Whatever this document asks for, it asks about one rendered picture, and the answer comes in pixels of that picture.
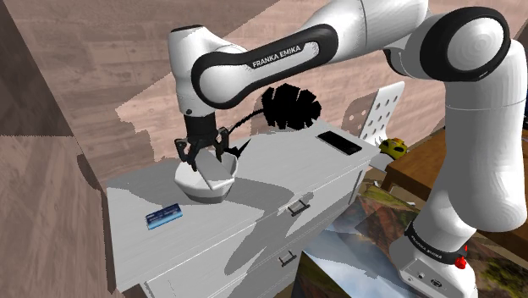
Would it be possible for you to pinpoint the black leafy plant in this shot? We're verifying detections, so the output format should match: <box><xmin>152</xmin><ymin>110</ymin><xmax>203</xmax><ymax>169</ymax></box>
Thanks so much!
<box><xmin>224</xmin><ymin>82</ymin><xmax>323</xmax><ymax>157</ymax></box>

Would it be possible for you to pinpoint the white flat slab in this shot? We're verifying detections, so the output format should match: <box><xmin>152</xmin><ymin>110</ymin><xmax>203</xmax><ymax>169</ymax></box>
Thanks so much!
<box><xmin>196</xmin><ymin>147</ymin><xmax>237</xmax><ymax>191</ymax></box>

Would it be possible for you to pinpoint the white chest of drawers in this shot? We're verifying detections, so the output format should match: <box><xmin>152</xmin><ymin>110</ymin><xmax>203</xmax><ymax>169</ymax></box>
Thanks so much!
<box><xmin>106</xmin><ymin>119</ymin><xmax>388</xmax><ymax>298</ymax></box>

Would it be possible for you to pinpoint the white perforated chair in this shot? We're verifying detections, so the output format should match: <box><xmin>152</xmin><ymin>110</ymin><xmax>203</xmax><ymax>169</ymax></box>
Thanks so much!
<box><xmin>340</xmin><ymin>80</ymin><xmax>406</xmax><ymax>173</ymax></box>

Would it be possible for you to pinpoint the brown wooden table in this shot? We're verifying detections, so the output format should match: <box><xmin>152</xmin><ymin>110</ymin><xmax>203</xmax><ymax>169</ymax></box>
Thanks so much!
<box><xmin>380</xmin><ymin>126</ymin><xmax>528</xmax><ymax>263</ymax></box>

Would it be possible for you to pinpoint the yellow and black toy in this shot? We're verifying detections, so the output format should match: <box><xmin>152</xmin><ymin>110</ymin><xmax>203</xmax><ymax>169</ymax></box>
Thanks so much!
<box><xmin>377</xmin><ymin>137</ymin><xmax>410</xmax><ymax>160</ymax></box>

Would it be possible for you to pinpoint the blue flat box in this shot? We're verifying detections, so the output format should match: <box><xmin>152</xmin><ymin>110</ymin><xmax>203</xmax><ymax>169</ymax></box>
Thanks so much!
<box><xmin>144</xmin><ymin>202</ymin><xmax>185</xmax><ymax>231</ymax></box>

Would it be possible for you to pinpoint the black phone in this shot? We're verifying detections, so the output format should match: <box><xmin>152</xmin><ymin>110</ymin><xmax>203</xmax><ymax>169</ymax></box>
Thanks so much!
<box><xmin>316</xmin><ymin>130</ymin><xmax>364</xmax><ymax>157</ymax></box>

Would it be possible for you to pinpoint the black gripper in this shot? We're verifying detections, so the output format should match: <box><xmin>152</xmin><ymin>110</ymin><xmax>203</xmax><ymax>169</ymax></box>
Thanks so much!
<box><xmin>173</xmin><ymin>112</ymin><xmax>231</xmax><ymax>172</ymax></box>

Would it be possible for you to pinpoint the white bowl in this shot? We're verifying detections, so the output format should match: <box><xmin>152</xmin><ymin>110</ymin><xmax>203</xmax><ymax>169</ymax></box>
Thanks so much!
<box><xmin>174</xmin><ymin>148</ymin><xmax>239</xmax><ymax>205</ymax></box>

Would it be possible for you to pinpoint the patterned robot stand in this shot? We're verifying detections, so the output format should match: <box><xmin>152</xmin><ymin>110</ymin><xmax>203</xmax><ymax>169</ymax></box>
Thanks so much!
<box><xmin>289</xmin><ymin>180</ymin><xmax>528</xmax><ymax>298</ymax></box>

